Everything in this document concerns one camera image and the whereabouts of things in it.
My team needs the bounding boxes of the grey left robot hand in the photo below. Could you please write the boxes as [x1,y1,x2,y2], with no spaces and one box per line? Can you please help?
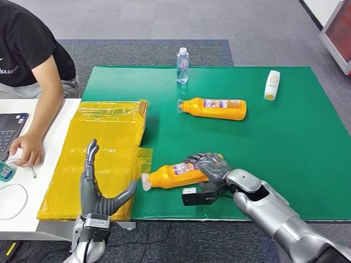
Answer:
[79,139,138,219]

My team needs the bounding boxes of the person's hand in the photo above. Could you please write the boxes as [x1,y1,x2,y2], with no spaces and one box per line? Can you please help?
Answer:
[9,133,45,168]

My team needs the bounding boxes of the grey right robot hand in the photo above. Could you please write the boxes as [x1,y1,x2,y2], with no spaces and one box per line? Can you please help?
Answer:
[186,152,232,194]

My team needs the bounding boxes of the orange bottle with clear cap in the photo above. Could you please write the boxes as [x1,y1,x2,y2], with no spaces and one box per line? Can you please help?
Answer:
[140,155,224,192]
[177,97,248,122]

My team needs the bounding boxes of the clear water bottle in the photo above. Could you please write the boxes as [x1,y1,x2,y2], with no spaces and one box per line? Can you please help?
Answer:
[177,47,190,85]

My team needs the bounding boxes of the white lotion bottle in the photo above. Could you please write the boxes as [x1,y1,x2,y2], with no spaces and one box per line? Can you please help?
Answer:
[263,70,281,101]

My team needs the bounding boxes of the white desk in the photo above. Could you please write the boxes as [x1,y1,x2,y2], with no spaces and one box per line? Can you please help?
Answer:
[0,98,82,242]

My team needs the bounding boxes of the dark laptop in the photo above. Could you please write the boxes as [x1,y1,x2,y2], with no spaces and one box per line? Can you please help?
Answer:
[0,112,29,162]

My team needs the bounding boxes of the yellow plastic wrapped package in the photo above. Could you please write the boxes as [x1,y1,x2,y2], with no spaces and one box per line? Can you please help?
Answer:
[37,99,153,221]

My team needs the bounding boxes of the green table mat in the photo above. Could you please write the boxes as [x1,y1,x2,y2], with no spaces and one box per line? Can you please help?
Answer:
[82,65,351,222]

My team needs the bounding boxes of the person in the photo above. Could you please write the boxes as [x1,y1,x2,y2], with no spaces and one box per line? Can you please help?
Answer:
[0,0,80,168]

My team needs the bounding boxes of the red framed display board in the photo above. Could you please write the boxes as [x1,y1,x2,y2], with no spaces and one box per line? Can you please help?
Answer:
[319,0,351,76]

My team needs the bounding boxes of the white cable with plug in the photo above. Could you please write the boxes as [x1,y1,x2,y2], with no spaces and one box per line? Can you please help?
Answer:
[5,157,38,179]

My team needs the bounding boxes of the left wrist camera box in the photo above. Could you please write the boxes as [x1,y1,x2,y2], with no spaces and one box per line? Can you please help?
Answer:
[79,213,111,243]

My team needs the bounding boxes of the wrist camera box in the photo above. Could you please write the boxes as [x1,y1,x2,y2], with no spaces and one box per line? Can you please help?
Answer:
[79,213,111,243]
[181,187,220,207]

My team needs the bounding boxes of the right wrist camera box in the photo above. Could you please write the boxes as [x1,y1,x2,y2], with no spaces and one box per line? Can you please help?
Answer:
[181,187,220,207]

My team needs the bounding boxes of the white looped cable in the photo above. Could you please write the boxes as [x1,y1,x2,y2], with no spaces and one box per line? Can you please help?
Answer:
[0,182,29,221]

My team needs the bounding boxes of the grey metal bracket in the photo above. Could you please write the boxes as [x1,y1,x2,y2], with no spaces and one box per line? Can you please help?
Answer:
[115,221,137,232]

